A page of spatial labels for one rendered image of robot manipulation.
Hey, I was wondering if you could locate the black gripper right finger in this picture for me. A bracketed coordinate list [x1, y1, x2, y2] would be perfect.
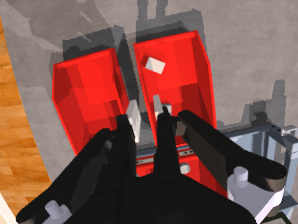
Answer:
[150, 94, 287, 224]

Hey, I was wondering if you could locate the white round disc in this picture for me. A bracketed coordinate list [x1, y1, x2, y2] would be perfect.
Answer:
[180, 163, 190, 174]

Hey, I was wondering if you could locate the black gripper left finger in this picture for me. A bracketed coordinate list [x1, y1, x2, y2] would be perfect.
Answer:
[15, 100, 141, 224]

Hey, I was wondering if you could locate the small white block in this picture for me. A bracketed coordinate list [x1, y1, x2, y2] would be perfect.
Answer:
[145, 57, 166, 74]

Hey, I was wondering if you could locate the grey metal shelf frame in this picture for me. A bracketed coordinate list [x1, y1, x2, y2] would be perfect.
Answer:
[136, 123, 298, 220]

